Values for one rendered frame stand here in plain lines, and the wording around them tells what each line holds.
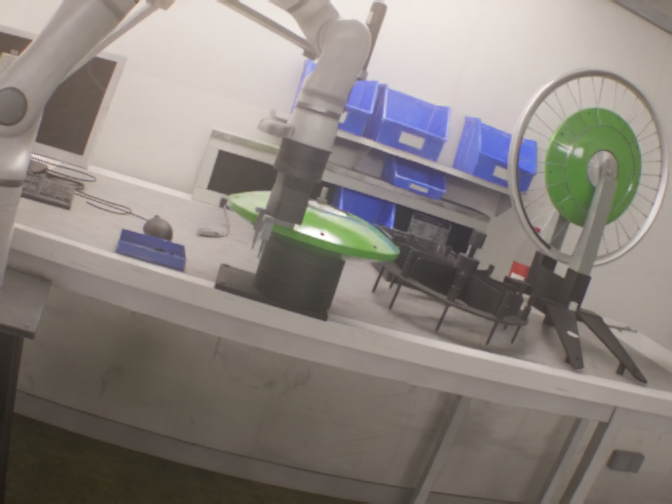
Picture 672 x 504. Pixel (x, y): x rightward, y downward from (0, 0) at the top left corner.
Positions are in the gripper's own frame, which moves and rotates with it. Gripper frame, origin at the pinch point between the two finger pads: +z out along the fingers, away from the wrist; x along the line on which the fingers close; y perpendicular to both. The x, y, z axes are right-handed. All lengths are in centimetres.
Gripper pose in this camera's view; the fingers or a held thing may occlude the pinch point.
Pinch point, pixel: (255, 252)
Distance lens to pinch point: 106.7
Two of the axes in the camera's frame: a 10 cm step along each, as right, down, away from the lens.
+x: -2.9, -2.5, 9.3
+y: 9.0, 2.5, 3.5
